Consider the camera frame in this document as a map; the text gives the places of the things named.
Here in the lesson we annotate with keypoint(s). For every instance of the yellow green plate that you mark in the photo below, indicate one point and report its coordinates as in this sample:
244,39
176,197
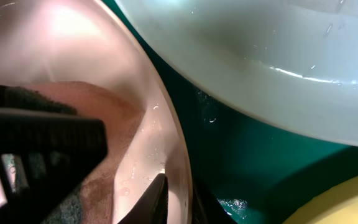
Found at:
338,205

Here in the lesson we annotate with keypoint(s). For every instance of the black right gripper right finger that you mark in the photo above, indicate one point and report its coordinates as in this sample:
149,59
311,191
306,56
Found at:
152,207

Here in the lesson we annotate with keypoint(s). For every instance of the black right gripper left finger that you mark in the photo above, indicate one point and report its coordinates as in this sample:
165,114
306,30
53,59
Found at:
57,151

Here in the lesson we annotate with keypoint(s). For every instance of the light blue plate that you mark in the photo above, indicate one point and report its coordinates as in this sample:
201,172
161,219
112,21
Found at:
289,63

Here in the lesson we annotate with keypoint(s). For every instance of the pink and black sponge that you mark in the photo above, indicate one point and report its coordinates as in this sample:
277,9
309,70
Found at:
104,124

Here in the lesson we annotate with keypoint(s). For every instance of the white pink plate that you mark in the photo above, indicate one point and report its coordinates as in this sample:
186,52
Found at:
84,41

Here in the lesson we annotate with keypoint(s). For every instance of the teal plastic tray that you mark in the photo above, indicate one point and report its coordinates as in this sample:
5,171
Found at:
258,172

